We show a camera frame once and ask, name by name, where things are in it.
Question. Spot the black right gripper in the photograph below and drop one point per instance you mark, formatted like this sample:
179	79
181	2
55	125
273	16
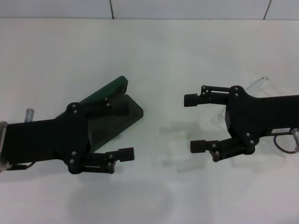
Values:
257	116

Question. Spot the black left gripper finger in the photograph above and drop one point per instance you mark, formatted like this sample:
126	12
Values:
102	102
126	154

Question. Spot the silver left connector plug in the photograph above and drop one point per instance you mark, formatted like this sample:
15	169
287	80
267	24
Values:
29	114

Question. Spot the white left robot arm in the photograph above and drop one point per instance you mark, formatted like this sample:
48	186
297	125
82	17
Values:
2	144

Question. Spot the green glasses case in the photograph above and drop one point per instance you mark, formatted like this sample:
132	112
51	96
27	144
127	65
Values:
112	88

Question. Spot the clear white glasses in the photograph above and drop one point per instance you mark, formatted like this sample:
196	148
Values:
261	80

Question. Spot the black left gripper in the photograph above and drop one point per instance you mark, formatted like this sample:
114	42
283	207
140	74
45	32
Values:
35	140

